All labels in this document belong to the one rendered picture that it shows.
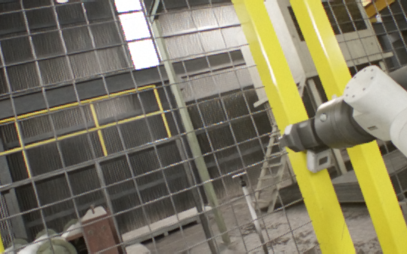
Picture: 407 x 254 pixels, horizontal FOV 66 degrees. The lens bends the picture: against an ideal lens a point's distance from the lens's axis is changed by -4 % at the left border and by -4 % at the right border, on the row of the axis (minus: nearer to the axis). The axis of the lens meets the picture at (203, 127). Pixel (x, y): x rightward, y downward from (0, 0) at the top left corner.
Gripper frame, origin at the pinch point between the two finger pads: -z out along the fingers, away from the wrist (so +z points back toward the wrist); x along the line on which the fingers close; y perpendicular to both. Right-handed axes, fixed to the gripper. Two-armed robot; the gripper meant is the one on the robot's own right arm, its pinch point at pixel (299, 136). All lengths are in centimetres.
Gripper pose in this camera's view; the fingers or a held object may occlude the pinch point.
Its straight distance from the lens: 70.7
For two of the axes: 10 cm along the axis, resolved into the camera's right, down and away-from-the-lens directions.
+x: 9.0, -2.6, 3.6
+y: -3.2, -9.4, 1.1
